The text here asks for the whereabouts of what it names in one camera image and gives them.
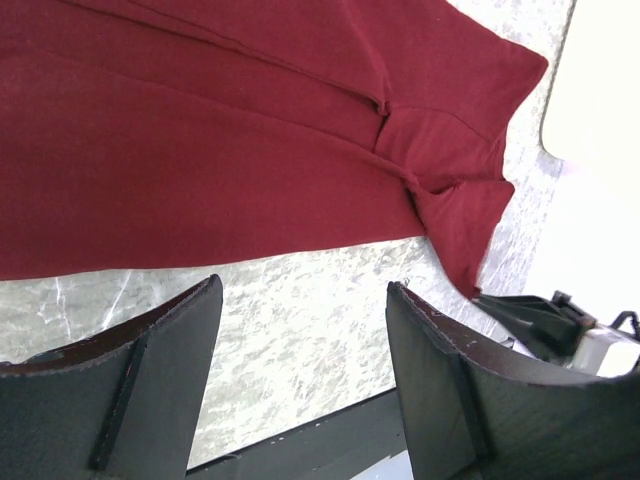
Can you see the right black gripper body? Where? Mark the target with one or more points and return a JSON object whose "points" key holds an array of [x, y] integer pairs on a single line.
{"points": [[548, 329]]}

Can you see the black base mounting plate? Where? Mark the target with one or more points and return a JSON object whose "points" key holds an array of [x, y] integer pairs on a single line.
{"points": [[340, 445]]}

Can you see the dark red polo shirt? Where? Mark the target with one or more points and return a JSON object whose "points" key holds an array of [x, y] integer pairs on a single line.
{"points": [[163, 134]]}

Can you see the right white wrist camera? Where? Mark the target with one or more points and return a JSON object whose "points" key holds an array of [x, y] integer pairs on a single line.
{"points": [[609, 351]]}

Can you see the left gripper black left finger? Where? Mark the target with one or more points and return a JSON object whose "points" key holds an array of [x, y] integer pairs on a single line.
{"points": [[122, 404]]}

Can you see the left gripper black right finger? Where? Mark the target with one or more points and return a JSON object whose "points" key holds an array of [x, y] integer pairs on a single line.
{"points": [[474, 409]]}

